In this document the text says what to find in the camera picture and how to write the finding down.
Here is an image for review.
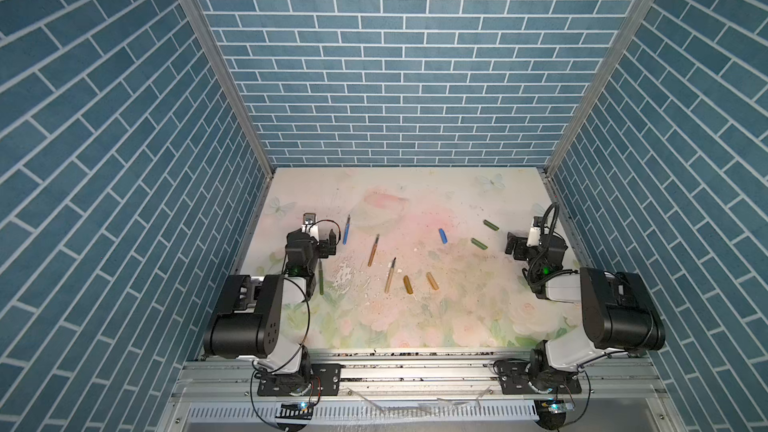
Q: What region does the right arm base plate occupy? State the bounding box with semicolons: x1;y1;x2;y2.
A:
491;358;582;395

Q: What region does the floral table mat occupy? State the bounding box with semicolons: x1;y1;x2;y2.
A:
242;168;581;351

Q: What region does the tan pen cap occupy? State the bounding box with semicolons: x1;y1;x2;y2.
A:
426;272;439;291

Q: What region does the tan pen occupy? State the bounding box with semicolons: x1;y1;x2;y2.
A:
384;257;397;294

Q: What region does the green pen cap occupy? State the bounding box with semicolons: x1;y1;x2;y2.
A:
470;237;488;250
483;219;500;231

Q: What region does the green pen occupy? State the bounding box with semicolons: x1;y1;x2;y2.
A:
317;260;325;296

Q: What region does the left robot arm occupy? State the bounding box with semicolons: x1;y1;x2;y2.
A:
203;224;338;388

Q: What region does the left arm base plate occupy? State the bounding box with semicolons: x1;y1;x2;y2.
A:
256;363;342;398

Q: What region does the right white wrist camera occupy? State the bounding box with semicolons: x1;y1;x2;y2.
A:
526;216;544;247

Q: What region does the brown pen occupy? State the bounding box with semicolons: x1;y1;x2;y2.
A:
367;234;380;267

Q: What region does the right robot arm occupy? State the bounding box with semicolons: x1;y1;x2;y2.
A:
494;230;666;395

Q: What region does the aluminium mounting rail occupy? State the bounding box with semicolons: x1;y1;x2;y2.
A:
159;351;683;431

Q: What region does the dark yellow pen cap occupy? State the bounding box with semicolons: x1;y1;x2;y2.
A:
403;275;414;295

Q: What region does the blue pen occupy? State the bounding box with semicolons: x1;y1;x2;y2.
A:
342;214;351;245

